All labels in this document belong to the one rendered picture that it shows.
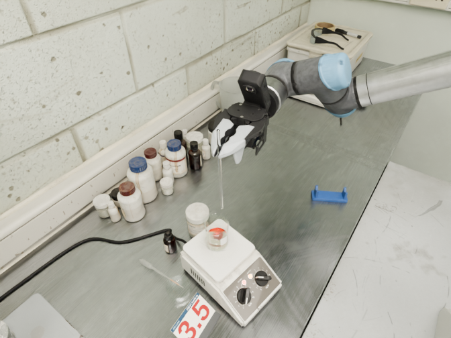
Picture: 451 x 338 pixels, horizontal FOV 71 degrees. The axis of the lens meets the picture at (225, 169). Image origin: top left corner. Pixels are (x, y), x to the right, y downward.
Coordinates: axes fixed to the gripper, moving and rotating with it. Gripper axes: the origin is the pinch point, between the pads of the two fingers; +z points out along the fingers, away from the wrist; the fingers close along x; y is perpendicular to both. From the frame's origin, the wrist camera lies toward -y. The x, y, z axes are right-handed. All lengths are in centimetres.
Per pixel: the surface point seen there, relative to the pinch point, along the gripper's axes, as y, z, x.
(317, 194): 33.5, -28.9, -15.0
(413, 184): 37, -49, -40
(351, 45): 25, -115, -6
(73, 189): 24.8, 4.9, 41.4
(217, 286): 27.6, 10.5, -3.9
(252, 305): 31.2, 9.4, -11.3
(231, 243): 26.1, 0.7, -2.3
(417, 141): 79, -134, -51
